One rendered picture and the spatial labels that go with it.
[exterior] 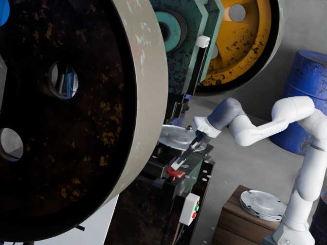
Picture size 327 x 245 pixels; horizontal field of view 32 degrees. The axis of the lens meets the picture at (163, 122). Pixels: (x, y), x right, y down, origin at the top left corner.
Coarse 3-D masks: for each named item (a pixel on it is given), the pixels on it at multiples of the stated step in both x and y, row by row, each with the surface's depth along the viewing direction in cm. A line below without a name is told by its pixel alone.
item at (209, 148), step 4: (208, 144) 289; (168, 148) 286; (172, 148) 284; (208, 148) 284; (212, 148) 286; (168, 152) 285; (172, 152) 285; (176, 152) 284; (180, 152) 283; (196, 152) 278; (200, 152) 277; (204, 152) 278; (208, 152) 280; (176, 156) 284
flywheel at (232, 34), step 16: (224, 0) 298; (240, 0) 295; (256, 0) 290; (272, 0) 295; (224, 16) 300; (256, 16) 295; (272, 16) 292; (224, 32) 302; (240, 32) 300; (256, 32) 295; (272, 32) 299; (224, 48) 305; (240, 48) 302; (256, 48) 295; (224, 64) 307; (240, 64) 300; (208, 80) 309; (224, 80) 306
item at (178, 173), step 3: (168, 168) 256; (171, 168) 256; (168, 171) 253; (171, 171) 254; (174, 171) 254; (177, 171) 255; (180, 171) 256; (168, 174) 254; (171, 174) 253; (174, 174) 252; (177, 174) 253; (180, 174) 253; (171, 177) 256; (174, 177) 256; (177, 177) 253
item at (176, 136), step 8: (168, 128) 296; (176, 128) 298; (184, 128) 300; (160, 136) 283; (168, 136) 284; (176, 136) 287; (184, 136) 289; (192, 136) 294; (176, 144) 278; (184, 144) 281
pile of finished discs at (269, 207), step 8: (248, 192) 346; (256, 192) 347; (264, 192) 348; (240, 200) 333; (248, 200) 334; (256, 200) 335; (264, 200) 338; (272, 200) 342; (248, 208) 325; (256, 208) 327; (264, 208) 329; (272, 208) 331; (280, 208) 335; (256, 216) 324; (264, 216) 322; (272, 216) 322; (280, 216) 324
